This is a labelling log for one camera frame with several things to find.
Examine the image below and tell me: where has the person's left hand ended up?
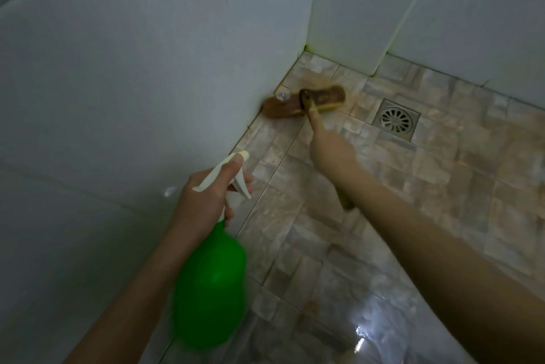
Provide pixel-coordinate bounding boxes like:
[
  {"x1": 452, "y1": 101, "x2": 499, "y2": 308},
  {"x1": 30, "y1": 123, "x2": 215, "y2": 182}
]
[{"x1": 170, "y1": 154, "x2": 254, "y2": 242}]

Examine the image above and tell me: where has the person's right hand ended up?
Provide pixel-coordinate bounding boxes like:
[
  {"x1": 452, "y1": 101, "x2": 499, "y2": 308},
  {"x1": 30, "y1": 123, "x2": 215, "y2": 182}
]
[{"x1": 307, "y1": 105, "x2": 361, "y2": 184}]

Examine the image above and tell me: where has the brown scrub brush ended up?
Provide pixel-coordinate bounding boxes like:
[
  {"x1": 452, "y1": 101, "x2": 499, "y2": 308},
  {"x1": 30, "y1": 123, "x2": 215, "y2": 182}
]
[{"x1": 261, "y1": 85, "x2": 356, "y2": 211}]

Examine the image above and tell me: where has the green spray bottle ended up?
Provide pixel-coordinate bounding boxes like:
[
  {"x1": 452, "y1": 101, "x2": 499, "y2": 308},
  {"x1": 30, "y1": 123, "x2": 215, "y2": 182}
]
[{"x1": 172, "y1": 151, "x2": 253, "y2": 350}]

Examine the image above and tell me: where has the person's left forearm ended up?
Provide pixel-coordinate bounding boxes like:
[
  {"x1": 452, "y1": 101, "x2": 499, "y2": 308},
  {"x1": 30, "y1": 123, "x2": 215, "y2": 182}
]
[{"x1": 63, "y1": 223, "x2": 206, "y2": 364}]

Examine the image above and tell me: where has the person's right forearm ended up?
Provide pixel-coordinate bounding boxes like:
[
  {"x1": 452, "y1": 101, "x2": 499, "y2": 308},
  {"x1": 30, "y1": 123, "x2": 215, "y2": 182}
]
[{"x1": 336, "y1": 164, "x2": 545, "y2": 364}]

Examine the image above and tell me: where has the metal floor drain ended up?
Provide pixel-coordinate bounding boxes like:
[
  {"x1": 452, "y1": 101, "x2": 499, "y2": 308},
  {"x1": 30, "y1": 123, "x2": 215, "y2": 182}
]
[{"x1": 372, "y1": 98, "x2": 421, "y2": 142}]

